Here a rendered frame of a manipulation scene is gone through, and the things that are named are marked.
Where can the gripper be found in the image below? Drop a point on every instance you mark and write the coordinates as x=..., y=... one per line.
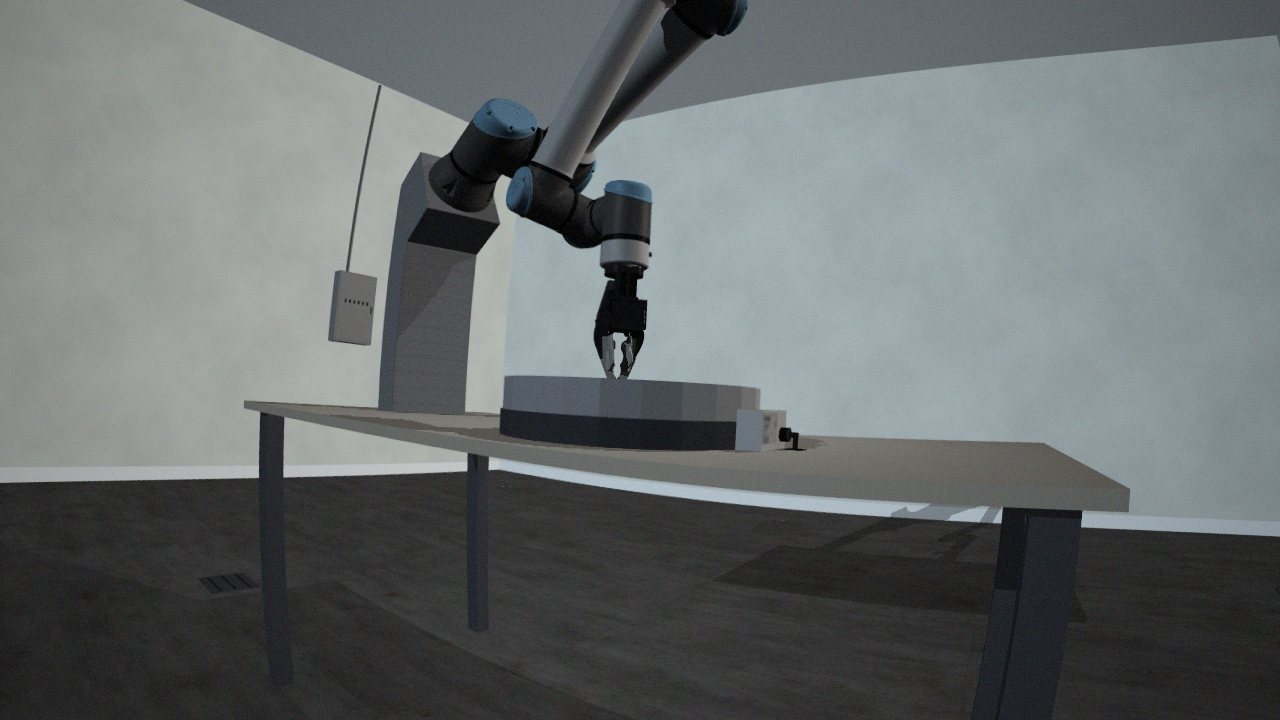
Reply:
x=626, y=317

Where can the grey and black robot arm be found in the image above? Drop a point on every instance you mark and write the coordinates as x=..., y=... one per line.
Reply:
x=503, y=137

